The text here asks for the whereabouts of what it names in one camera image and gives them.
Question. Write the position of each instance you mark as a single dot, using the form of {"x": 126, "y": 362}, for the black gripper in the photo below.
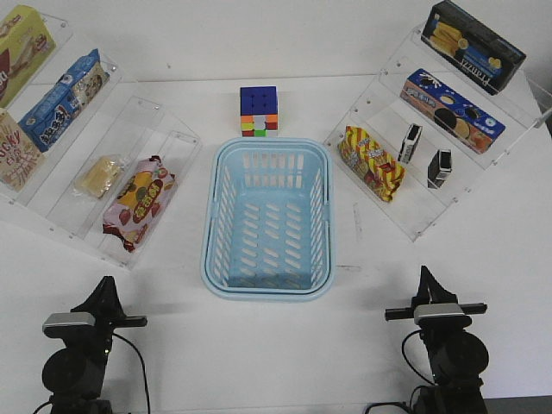
{"x": 101, "y": 314}
{"x": 429, "y": 287}

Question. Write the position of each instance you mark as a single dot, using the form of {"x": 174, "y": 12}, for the bread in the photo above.
{"x": 97, "y": 180}

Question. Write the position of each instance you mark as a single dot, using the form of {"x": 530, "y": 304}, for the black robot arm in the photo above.
{"x": 75, "y": 374}
{"x": 456, "y": 357}

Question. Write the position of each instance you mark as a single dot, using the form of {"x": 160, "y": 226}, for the black white tissue pack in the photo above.
{"x": 409, "y": 143}
{"x": 439, "y": 168}

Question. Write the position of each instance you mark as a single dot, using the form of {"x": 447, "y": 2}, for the light blue plastic basket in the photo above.
{"x": 269, "y": 229}

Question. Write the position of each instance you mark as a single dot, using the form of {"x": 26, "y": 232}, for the pink strawberry snack bag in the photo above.
{"x": 140, "y": 203}

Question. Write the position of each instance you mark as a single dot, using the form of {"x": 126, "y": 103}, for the red yellow striped snack bag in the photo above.
{"x": 370, "y": 162}

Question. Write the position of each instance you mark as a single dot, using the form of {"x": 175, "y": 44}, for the clear acrylic left shelf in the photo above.
{"x": 121, "y": 120}

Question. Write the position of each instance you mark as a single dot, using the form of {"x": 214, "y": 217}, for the clear acrylic shelf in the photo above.
{"x": 121, "y": 120}
{"x": 523, "y": 105}

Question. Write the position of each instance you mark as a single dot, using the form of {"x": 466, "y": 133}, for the clear acrylic right shelf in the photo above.
{"x": 523, "y": 105}

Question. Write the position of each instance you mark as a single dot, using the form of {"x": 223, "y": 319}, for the beige Pocky box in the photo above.
{"x": 20, "y": 157}

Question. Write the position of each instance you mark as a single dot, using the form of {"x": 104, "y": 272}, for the blue orange sandwich cookie box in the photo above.
{"x": 449, "y": 110}

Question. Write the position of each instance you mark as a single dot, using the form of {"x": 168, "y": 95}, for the multicolour puzzle cube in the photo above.
{"x": 259, "y": 111}

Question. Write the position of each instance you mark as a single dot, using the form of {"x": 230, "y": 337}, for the dark blue wafer box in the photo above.
{"x": 481, "y": 54}

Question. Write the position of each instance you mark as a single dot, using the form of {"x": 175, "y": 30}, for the yellow green snack box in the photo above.
{"x": 26, "y": 43}

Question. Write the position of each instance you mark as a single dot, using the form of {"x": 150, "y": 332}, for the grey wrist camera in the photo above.
{"x": 66, "y": 324}
{"x": 427, "y": 311}

